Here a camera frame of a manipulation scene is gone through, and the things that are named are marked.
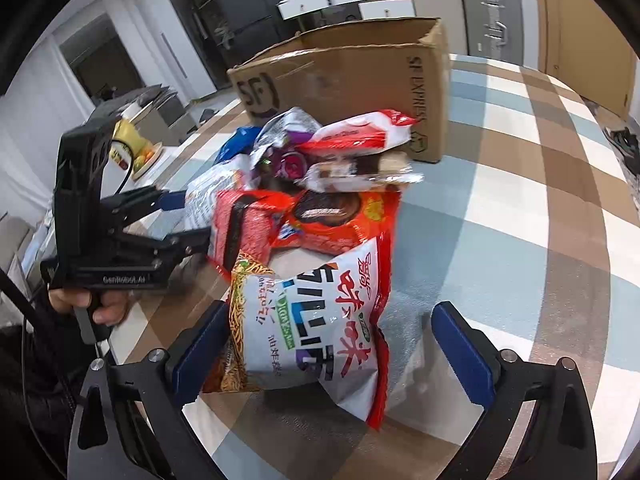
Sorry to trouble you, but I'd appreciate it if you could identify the checkered tablecloth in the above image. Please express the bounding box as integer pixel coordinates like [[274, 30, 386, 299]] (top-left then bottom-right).
[[107, 52, 633, 480]]

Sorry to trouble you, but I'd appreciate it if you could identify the person's left hand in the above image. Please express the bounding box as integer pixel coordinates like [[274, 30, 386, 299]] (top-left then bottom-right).
[[47, 287, 127, 327]]

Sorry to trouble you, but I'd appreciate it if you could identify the brown cardboard box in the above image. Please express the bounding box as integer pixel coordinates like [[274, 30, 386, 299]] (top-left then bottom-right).
[[227, 16, 451, 163]]

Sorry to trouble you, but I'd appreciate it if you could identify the white noodle snack packet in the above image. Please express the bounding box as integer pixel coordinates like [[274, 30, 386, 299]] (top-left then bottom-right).
[[202, 240, 391, 431]]

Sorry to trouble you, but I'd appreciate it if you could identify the white drawer cabinet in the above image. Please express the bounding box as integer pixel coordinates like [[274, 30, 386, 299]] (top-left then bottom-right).
[[357, 0, 417, 22]]

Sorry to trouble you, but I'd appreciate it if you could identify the white text-printed packet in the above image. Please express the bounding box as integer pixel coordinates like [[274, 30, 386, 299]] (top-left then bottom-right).
[[184, 154, 256, 233]]

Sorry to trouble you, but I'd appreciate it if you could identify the yellow printed bag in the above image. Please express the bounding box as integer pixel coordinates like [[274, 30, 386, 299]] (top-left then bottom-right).
[[111, 119, 156, 171]]

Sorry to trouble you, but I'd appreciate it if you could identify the wooden door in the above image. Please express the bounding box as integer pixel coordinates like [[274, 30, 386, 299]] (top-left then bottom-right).
[[530, 0, 638, 118]]

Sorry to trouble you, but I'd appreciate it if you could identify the red packet with black stripe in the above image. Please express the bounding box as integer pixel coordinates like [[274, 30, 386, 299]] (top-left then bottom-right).
[[207, 190, 296, 281]]

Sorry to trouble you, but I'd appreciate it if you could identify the black refrigerator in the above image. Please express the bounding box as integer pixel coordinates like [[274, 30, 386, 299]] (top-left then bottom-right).
[[202, 0, 301, 91]]

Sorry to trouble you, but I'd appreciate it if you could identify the person's left forearm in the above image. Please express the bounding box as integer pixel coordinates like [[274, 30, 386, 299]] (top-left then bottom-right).
[[0, 310, 96, 480]]

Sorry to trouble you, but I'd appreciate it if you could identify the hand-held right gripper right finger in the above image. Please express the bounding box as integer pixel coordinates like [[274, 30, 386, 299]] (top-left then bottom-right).
[[431, 301, 598, 480]]

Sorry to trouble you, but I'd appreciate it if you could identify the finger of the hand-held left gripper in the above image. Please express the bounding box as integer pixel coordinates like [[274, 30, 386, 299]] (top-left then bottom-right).
[[100, 186, 190, 233], [117, 226, 213, 273]]

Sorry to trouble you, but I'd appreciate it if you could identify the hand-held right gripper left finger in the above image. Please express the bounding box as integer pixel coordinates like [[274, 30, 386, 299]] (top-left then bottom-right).
[[67, 300, 236, 480]]

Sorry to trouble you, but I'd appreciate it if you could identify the pair of dark shoes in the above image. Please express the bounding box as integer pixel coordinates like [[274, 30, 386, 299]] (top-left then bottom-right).
[[601, 122, 640, 173]]

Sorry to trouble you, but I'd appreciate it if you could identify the silver and purple packet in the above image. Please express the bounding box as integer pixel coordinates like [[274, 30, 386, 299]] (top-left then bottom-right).
[[250, 106, 323, 183]]

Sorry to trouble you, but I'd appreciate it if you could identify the clear brown biscuit packet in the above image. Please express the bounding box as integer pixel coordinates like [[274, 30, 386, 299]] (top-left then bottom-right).
[[304, 149, 426, 193]]

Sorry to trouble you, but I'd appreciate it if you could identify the orange red bowl-print packet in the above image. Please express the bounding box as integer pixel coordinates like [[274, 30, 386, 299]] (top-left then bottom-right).
[[272, 187, 401, 261]]

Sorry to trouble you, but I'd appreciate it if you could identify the silver suitcase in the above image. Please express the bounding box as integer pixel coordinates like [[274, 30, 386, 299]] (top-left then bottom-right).
[[459, 0, 526, 66]]

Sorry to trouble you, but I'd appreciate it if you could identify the blue snack packet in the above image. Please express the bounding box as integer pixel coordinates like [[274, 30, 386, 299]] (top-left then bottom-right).
[[214, 125, 261, 165]]

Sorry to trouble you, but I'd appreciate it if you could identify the white and red packet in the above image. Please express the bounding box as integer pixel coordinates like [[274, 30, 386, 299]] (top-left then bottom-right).
[[297, 109, 417, 157]]

